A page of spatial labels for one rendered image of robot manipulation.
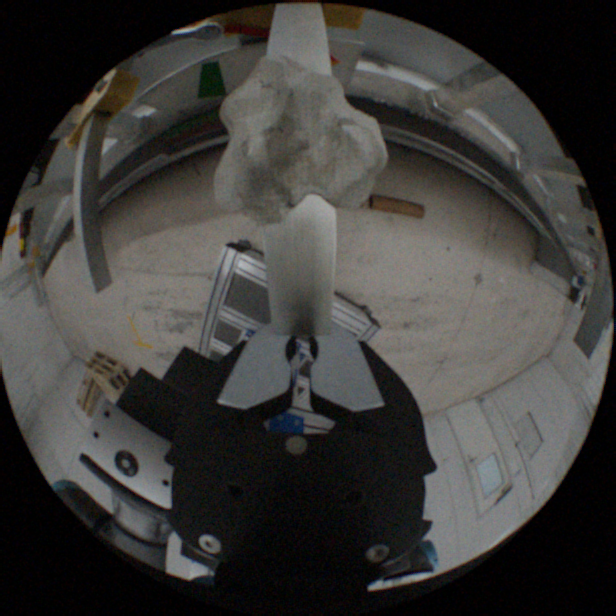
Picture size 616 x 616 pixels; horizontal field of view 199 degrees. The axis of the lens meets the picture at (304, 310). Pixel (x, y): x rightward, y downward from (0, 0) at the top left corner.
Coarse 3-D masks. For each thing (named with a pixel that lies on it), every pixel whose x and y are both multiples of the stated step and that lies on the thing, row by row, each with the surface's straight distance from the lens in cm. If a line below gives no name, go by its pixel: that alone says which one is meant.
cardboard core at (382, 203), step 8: (376, 200) 92; (384, 200) 93; (392, 200) 96; (400, 200) 99; (376, 208) 93; (384, 208) 94; (392, 208) 95; (400, 208) 97; (408, 208) 99; (416, 208) 102; (424, 208) 105; (416, 216) 104
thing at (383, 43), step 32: (352, 32) 50; (384, 32) 51; (416, 32) 51; (160, 64) 56; (416, 64) 57; (448, 64) 57; (512, 96) 65; (512, 128) 78; (544, 128) 76; (64, 160) 90; (160, 160) 117; (448, 160) 118; (576, 192) 113; (576, 224) 161
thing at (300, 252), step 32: (288, 32) 15; (320, 32) 14; (320, 64) 11; (288, 224) 7; (320, 224) 7; (288, 256) 7; (320, 256) 7; (288, 288) 8; (320, 288) 8; (288, 320) 9; (320, 320) 9
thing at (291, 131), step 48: (240, 96) 9; (288, 96) 7; (336, 96) 8; (240, 144) 7; (288, 144) 7; (336, 144) 7; (384, 144) 8; (240, 192) 7; (288, 192) 7; (336, 192) 7
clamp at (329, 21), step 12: (228, 12) 23; (240, 12) 23; (252, 12) 23; (264, 12) 23; (324, 12) 23; (336, 12) 23; (348, 12) 23; (360, 12) 23; (192, 24) 24; (228, 24) 24; (240, 24) 24; (252, 24) 24; (264, 24) 24; (336, 24) 24; (348, 24) 24; (360, 24) 24; (228, 36) 25
